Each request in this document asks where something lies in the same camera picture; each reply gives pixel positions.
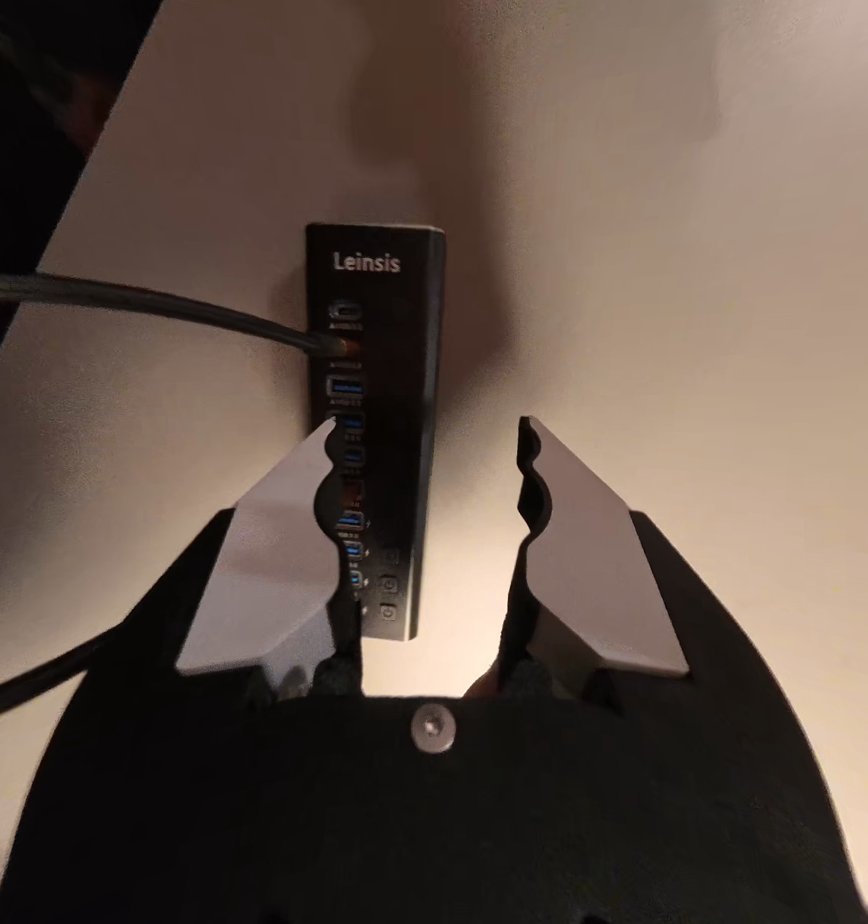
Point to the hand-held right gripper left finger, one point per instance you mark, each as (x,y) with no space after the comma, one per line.
(261,577)

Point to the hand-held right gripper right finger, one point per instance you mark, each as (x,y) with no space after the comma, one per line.
(600,577)

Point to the black usb hub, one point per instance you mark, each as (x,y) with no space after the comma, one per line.
(398,361)

